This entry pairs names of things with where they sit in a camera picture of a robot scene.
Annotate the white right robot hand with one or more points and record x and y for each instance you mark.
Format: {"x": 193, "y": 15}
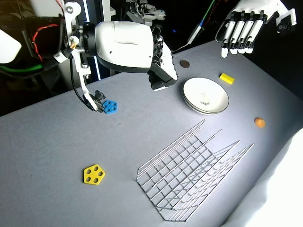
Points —
{"x": 123, "y": 45}

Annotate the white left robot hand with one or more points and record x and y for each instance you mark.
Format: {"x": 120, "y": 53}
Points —
{"x": 243, "y": 28}

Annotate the white plate with dark rim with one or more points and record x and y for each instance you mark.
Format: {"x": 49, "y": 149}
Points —
{"x": 204, "y": 94}
{"x": 201, "y": 112}

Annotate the grey mechanical robot part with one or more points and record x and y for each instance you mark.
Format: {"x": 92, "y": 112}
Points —
{"x": 146, "y": 9}

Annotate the yellow rectangular block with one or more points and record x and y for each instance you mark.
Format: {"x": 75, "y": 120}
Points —
{"x": 226, "y": 78}

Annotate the blue pentagon block with holes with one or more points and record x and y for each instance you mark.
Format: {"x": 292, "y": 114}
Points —
{"x": 110, "y": 107}

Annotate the brown round disc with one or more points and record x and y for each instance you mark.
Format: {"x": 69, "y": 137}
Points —
{"x": 184, "y": 64}

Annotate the orange swirl cookie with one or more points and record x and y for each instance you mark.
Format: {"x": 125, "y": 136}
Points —
{"x": 259, "y": 122}

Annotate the yellow pentagon block with holes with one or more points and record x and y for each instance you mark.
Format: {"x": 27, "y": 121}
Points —
{"x": 91, "y": 175}

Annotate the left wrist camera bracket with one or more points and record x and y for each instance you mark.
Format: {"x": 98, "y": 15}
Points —
{"x": 287, "y": 21}

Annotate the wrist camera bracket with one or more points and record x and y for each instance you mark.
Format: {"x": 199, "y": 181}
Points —
{"x": 81, "y": 78}
{"x": 287, "y": 21}

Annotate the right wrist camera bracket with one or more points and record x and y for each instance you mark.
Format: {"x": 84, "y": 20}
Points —
{"x": 81, "y": 78}

